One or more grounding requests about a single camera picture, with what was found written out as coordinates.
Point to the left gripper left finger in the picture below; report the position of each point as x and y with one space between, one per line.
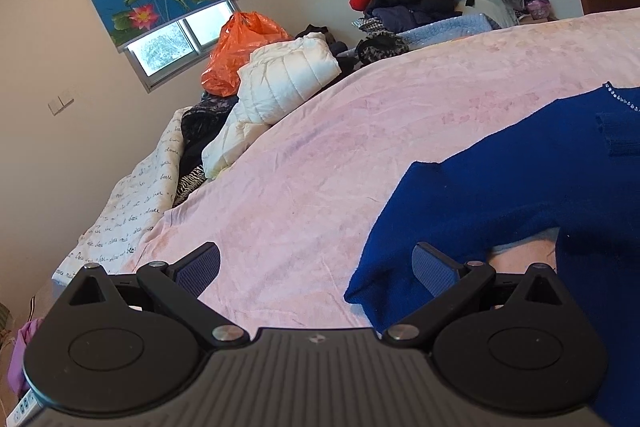
128 342

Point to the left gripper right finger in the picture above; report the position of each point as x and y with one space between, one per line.
514 343

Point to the blue knit sweater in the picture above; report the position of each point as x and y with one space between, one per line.
573 167

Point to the white script print quilt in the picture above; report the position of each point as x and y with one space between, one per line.
135 205

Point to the pink floral bed sheet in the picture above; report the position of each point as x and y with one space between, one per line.
291 215

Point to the window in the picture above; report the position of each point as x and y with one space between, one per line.
165 53

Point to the white puffer jacket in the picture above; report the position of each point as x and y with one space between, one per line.
277 79

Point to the light blue folded blanket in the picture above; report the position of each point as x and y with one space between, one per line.
453 28

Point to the leopard print garment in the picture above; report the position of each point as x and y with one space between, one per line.
380 45

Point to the purple bag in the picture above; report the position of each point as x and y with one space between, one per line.
539 9

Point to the orange plastic bag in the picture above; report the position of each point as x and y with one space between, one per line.
244 33

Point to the clear plastic bag of bedding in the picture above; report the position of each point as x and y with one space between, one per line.
505 13

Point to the white wall switch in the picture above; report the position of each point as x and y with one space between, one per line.
60 102

